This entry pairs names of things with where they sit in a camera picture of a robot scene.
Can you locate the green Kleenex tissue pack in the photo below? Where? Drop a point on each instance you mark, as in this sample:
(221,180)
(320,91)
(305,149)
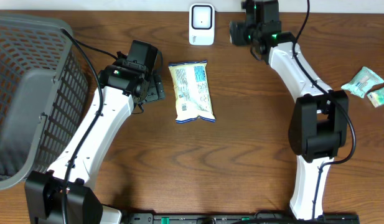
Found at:
(377,97)

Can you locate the mint green snack packet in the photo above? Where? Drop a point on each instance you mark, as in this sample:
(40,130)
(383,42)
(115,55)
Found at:
(364,81)

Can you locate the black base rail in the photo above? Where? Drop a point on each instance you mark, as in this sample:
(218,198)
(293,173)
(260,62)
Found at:
(265,217)

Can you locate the cream blue snack bag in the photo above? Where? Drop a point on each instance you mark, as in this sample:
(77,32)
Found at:
(191,91)

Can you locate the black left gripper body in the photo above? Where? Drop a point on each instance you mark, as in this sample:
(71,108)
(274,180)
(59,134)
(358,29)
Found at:
(156,91)

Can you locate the white barcode scanner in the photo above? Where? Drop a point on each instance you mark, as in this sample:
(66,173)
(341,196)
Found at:
(201,24)

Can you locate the grey plastic mesh basket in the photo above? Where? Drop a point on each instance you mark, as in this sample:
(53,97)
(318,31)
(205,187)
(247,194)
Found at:
(43,92)

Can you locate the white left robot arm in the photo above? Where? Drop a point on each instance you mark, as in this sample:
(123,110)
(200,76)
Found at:
(64,193)

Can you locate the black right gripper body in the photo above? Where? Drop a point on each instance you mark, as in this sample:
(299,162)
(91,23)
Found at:
(241,32)

